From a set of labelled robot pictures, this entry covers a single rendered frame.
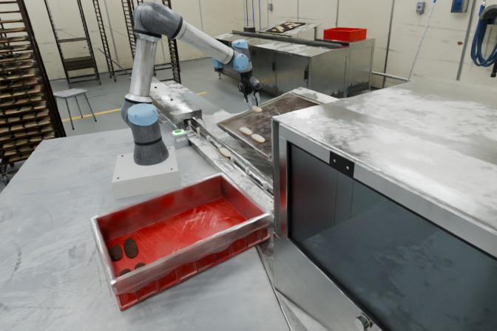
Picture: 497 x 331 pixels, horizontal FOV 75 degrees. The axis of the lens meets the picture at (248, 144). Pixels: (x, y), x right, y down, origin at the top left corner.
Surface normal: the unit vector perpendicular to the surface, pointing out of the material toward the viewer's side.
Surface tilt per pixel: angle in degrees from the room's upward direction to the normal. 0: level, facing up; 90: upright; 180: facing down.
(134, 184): 90
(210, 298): 0
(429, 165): 0
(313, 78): 90
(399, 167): 0
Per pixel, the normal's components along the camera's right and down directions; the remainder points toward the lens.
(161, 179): 0.26, 0.40
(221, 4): 0.49, 0.34
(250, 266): -0.05, -0.91
